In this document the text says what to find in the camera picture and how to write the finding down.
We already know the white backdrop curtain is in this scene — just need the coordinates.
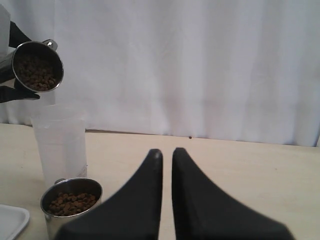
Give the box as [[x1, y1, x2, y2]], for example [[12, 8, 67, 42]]
[[0, 0, 320, 147]]

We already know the translucent plastic tall container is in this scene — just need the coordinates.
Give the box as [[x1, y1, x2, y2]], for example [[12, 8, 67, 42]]
[[31, 104, 87, 189]]

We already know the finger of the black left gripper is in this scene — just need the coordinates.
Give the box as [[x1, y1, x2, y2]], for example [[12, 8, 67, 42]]
[[0, 79, 40, 103], [8, 21, 31, 48]]

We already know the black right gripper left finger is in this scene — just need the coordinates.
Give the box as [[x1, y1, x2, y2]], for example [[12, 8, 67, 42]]
[[55, 149, 163, 240]]

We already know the white rectangular tray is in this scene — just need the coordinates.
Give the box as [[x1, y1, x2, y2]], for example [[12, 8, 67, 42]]
[[0, 204, 30, 240]]

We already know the steel mug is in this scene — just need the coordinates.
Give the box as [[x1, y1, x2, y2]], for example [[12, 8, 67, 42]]
[[0, 39, 64, 93], [40, 177, 103, 240]]

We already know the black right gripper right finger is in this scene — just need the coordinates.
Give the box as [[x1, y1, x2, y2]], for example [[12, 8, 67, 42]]
[[171, 147, 294, 240]]

